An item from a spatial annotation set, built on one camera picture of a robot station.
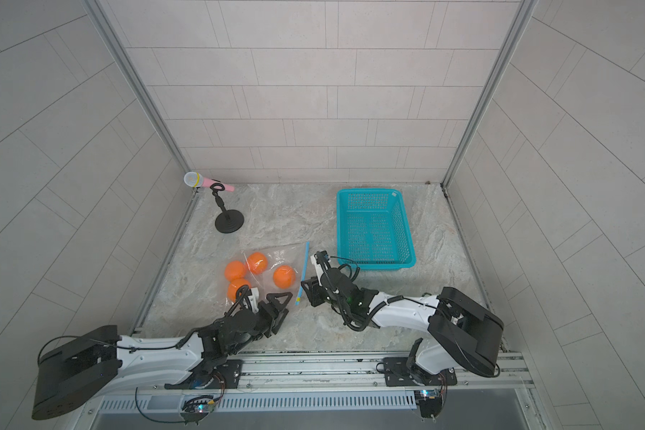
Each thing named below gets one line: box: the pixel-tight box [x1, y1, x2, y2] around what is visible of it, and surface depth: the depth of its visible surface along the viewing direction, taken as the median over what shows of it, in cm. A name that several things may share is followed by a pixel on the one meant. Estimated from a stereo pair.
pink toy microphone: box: [183, 171, 236, 193], surface depth 84 cm
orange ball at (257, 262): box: [247, 251, 268, 276], surface depth 87 cm
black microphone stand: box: [209, 182, 245, 234], surface depth 104 cm
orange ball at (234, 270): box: [223, 259, 247, 283], surface depth 88 cm
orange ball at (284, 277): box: [272, 265, 297, 290], surface depth 86 cm
